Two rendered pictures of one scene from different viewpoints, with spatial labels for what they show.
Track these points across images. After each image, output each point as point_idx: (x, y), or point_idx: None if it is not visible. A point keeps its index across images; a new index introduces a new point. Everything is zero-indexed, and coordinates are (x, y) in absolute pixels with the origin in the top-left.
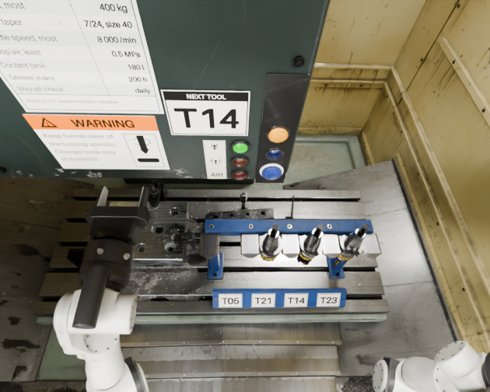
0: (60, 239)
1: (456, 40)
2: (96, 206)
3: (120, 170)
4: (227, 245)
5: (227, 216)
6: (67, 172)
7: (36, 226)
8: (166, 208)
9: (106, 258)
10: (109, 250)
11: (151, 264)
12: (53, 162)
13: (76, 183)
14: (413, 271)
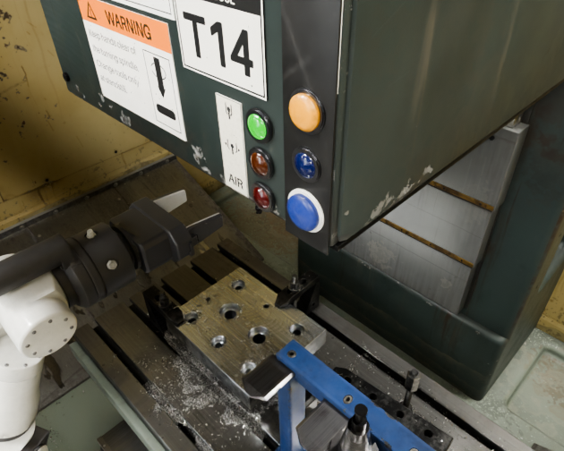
0: (166, 277)
1: None
2: (149, 199)
3: (144, 122)
4: None
5: (364, 392)
6: (106, 103)
7: (172, 261)
8: (290, 318)
9: (86, 245)
10: (99, 240)
11: (215, 374)
12: (97, 81)
13: (247, 244)
14: None
